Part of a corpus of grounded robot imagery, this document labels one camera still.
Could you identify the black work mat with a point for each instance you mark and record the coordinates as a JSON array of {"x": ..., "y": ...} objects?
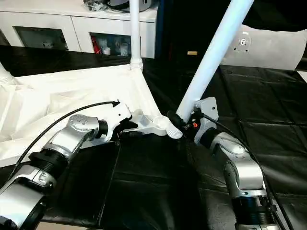
[{"x": 251, "y": 107}]

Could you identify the grey cushion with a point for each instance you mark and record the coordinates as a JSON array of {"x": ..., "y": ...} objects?
[{"x": 271, "y": 48}]

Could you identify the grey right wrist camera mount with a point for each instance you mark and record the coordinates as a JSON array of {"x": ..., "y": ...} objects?
[{"x": 208, "y": 107}]

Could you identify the grey round helmet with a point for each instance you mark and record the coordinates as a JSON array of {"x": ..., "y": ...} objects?
[{"x": 146, "y": 4}]

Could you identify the white plastic table top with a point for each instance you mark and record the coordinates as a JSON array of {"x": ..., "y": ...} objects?
[{"x": 60, "y": 91}]

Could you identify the small white jar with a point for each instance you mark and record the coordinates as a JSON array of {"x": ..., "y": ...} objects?
[
  {"x": 124, "y": 50},
  {"x": 106, "y": 51}
]

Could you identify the white glass-door cabinet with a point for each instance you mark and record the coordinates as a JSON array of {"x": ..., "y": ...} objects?
[{"x": 48, "y": 19}]

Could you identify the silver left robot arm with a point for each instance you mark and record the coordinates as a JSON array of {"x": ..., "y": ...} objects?
[{"x": 67, "y": 139}]

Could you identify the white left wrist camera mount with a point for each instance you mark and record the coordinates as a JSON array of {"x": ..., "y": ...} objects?
[{"x": 120, "y": 113}]

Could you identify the dark clutter pile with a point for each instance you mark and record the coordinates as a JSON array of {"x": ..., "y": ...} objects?
[{"x": 94, "y": 5}]

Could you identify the white plastic table leg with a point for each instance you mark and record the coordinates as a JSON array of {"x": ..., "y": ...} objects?
[
  {"x": 3, "y": 74},
  {"x": 211, "y": 55},
  {"x": 135, "y": 31}
]

